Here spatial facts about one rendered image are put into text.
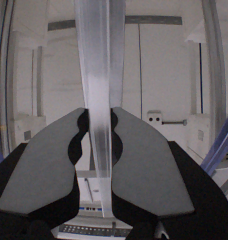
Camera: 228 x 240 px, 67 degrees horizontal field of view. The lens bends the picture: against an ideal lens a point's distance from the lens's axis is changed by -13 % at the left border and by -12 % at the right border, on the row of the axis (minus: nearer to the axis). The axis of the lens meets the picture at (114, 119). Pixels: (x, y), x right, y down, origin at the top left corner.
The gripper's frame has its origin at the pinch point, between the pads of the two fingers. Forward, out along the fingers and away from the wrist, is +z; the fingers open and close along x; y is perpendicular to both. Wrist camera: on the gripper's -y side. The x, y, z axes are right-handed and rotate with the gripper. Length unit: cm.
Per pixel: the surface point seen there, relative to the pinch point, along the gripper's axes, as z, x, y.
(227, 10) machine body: 52, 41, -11
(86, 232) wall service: 96, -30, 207
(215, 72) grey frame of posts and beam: 40, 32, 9
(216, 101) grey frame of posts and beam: 36, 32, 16
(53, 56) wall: 200, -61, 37
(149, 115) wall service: 157, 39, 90
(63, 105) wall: 175, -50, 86
